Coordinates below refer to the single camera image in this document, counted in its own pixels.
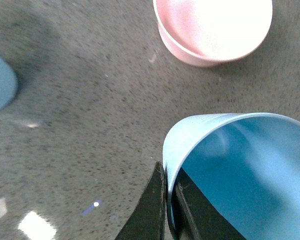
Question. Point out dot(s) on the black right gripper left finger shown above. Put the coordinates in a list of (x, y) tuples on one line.
[(147, 222)]

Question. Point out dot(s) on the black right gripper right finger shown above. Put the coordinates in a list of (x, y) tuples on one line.
[(195, 218)]

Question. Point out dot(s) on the blue cup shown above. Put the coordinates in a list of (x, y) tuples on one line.
[(246, 164), (8, 84)]

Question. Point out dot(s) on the pink bowl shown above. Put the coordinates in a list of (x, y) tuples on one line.
[(206, 33)]

